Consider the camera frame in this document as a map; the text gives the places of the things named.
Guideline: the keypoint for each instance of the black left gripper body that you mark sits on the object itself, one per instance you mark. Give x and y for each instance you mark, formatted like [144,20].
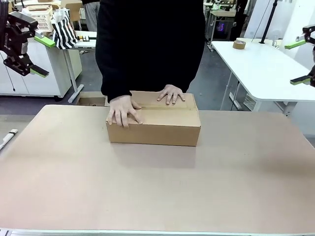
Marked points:
[13,41]

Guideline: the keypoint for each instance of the person's right forearm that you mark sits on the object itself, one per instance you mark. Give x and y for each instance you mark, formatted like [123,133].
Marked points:
[110,81]

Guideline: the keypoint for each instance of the long black rod tool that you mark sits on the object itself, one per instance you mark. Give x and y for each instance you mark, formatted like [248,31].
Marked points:
[86,38]

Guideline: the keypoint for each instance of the white cabinet with wooden top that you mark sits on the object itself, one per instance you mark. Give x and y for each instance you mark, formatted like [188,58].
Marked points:
[49,71]

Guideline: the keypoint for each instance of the wooden desk with computer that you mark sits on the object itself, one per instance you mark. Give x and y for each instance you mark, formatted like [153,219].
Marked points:
[221,22]

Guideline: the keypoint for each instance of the white plastic basket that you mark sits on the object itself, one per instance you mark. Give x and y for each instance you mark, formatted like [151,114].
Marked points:
[45,20]

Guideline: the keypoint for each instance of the white table with grey legs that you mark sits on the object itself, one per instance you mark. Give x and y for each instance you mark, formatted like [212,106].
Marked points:
[86,43]

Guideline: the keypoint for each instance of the person's left forearm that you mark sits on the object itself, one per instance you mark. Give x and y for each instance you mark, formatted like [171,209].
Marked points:
[189,71]

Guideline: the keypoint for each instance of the black stand pole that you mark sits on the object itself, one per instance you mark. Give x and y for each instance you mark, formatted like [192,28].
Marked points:
[269,19]

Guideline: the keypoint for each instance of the large white table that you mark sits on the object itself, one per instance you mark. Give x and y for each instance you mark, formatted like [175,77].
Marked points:
[261,71]

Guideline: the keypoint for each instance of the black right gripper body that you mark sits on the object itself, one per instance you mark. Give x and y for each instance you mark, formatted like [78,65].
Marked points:
[314,59]

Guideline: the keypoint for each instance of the person in black clothes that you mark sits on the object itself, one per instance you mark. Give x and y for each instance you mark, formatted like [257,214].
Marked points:
[150,41]

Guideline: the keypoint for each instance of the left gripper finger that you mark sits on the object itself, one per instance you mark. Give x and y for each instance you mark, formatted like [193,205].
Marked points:
[37,70]
[44,40]

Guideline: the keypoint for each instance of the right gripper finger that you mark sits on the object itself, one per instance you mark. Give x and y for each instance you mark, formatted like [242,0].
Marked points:
[301,79]
[297,44]

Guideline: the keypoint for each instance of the black white striped bag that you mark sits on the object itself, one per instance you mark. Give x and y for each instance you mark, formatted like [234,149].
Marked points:
[64,32]

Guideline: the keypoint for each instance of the open cardboard box on floor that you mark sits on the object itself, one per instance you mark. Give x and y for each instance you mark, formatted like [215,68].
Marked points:
[92,99]

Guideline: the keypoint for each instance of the brown cardboard box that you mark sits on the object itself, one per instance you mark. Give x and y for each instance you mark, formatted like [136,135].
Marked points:
[157,127]

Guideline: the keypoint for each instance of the person's right hand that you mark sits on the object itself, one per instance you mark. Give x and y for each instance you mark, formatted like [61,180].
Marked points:
[123,108]

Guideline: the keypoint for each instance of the white marker pen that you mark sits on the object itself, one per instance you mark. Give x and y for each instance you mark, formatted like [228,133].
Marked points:
[8,137]

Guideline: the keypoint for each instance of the person's left hand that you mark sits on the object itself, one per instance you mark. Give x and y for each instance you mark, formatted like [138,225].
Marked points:
[172,92]

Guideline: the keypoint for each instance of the brown packing tape roll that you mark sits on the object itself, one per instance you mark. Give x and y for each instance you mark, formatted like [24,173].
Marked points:
[239,45]

